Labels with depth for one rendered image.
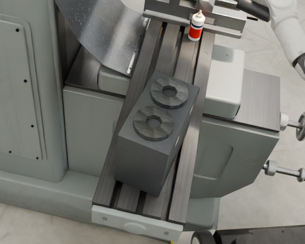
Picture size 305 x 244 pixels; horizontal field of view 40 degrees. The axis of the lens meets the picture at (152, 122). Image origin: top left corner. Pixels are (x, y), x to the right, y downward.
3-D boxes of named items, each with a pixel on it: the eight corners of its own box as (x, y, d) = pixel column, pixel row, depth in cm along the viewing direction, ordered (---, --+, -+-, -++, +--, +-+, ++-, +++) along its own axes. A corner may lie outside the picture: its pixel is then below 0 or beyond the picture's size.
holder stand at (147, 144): (187, 132, 117) (202, 83, 101) (158, 198, 104) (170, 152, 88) (146, 117, 119) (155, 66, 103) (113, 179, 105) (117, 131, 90)
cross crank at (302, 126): (308, 126, 172) (320, 107, 162) (309, 149, 164) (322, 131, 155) (269, 117, 172) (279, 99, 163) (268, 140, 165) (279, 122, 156)
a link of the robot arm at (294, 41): (278, 40, 116) (311, 100, 108) (267, 26, 107) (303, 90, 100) (314, 19, 112) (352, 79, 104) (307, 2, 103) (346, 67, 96)
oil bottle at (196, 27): (200, 34, 143) (207, 7, 135) (199, 42, 141) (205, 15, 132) (189, 32, 144) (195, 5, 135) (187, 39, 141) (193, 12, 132)
